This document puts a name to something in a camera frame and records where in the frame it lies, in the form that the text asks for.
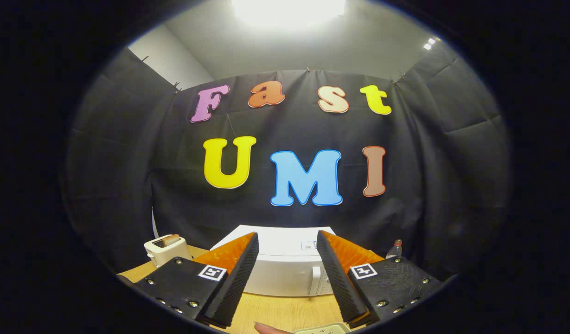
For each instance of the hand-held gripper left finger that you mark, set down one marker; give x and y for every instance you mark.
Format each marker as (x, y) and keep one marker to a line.
(236, 283)

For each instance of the white toaster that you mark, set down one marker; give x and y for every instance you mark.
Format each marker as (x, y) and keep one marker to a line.
(164, 254)

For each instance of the white speckled plate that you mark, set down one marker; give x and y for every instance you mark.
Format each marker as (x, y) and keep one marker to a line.
(322, 330)

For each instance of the white microwave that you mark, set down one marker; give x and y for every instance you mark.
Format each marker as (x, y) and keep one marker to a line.
(284, 273)

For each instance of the clear plastic water bottle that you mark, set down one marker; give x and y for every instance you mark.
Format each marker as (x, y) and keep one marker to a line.
(394, 251)

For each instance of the bright ceiling light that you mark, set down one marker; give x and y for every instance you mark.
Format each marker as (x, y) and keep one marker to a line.
(289, 11)

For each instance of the toast slice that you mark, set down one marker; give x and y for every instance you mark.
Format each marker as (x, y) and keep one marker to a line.
(166, 240)

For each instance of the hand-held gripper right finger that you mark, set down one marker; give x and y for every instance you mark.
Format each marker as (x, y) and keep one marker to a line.
(340, 283)

